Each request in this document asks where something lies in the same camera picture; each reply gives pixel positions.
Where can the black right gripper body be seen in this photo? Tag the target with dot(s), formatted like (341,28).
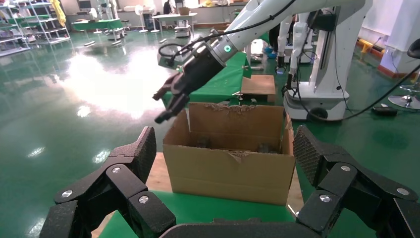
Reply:
(201,70)

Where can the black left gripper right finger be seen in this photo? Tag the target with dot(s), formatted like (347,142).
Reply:
(347,184)

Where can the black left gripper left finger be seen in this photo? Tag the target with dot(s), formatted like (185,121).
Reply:
(124,184)

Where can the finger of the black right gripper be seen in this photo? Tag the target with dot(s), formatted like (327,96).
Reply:
(169,87)
(175,105)

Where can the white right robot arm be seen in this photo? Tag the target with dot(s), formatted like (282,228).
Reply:
(259,13)

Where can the white hanging robot arm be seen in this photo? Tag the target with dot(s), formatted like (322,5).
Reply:
(295,42)

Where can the small cardboard box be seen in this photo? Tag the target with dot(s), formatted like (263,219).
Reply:
(184,11)

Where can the large open cardboard carton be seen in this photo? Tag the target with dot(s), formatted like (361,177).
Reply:
(229,177)

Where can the plywood board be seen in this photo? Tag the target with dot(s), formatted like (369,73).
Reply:
(160,177)

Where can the silver binder clip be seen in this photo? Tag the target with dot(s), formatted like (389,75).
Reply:
(238,95)

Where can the small white machine base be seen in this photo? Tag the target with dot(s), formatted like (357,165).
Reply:
(182,30)

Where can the white work table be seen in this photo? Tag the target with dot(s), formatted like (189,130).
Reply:
(174,15)

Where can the black power adapter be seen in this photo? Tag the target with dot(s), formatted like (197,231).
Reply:
(384,110)

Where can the green covered table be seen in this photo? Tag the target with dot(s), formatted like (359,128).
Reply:
(96,24)

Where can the white wheeled robot body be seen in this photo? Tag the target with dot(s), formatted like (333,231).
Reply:
(331,65)

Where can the yellow hanging garment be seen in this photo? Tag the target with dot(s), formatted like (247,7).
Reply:
(59,11)

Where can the white metal shelving rack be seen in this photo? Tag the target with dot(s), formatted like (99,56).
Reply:
(46,23)
(13,36)

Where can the yellow black floor barrier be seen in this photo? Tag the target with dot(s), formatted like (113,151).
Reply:
(369,46)

